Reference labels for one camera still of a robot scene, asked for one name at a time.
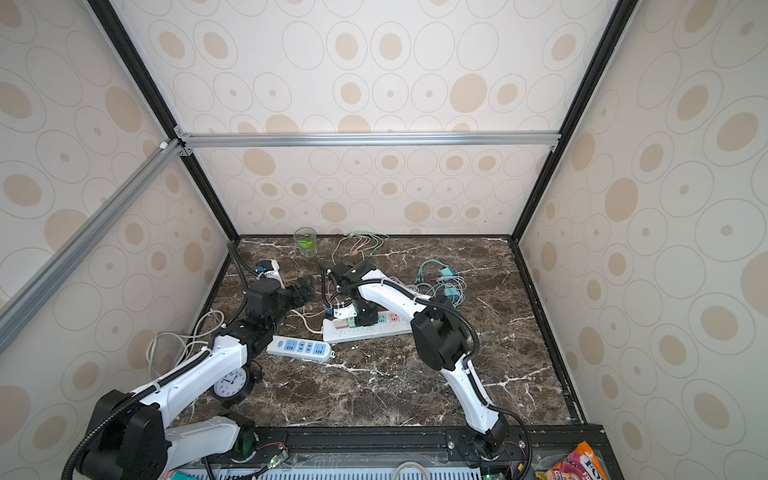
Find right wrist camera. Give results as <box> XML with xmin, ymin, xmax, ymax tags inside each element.
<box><xmin>326</xmin><ymin>304</ymin><xmax>357</xmax><ymax>320</ymax></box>

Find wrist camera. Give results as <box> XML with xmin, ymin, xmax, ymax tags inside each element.
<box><xmin>255</xmin><ymin>259</ymin><xmax>285</xmax><ymax>288</ymax></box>
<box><xmin>326</xmin><ymin>304</ymin><xmax>357</xmax><ymax>320</ymax></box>

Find white usb cable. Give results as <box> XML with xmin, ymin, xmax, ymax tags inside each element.
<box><xmin>419</xmin><ymin>272</ymin><xmax>469</xmax><ymax>310</ymax></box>

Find black alarm clock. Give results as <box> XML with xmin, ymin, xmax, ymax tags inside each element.
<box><xmin>212</xmin><ymin>367</ymin><xmax>263</xmax><ymax>408</ymax></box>

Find multicolour white power strip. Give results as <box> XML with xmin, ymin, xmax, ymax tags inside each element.
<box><xmin>321</xmin><ymin>311</ymin><xmax>412</xmax><ymax>344</ymax></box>

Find teal multi-head cable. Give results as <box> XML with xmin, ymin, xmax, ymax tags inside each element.
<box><xmin>416</xmin><ymin>257</ymin><xmax>452</xmax><ymax>283</ymax></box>

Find pink charging cable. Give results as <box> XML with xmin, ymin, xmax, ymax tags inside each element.
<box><xmin>341</xmin><ymin>233</ymin><xmax>376</xmax><ymax>258</ymax></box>

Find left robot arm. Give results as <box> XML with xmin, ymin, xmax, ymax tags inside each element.
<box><xmin>61</xmin><ymin>267</ymin><xmax>315</xmax><ymax>479</ymax></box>

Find green charging cable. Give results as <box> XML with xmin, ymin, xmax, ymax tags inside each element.
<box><xmin>331</xmin><ymin>230</ymin><xmax>390</xmax><ymax>265</ymax></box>

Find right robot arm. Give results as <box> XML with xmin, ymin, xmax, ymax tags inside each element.
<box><xmin>321</xmin><ymin>261</ymin><xmax>533</xmax><ymax>478</ymax></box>

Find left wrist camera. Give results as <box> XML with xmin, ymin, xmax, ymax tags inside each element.
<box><xmin>255</xmin><ymin>259</ymin><xmax>285</xmax><ymax>288</ymax></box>

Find glass cup with green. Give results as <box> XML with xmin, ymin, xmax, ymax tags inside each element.
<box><xmin>293</xmin><ymin>227</ymin><xmax>318</xmax><ymax>257</ymax></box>

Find white power strip cords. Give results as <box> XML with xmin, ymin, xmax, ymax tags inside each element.
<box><xmin>146</xmin><ymin>305</ymin><xmax>325</xmax><ymax>385</ymax></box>

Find blue white power strip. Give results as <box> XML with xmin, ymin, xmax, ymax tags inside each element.
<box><xmin>266</xmin><ymin>336</ymin><xmax>334</xmax><ymax>363</ymax></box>

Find colourful snack bag right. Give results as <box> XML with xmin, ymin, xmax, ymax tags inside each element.
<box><xmin>535</xmin><ymin>442</ymin><xmax>609</xmax><ymax>480</ymax></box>

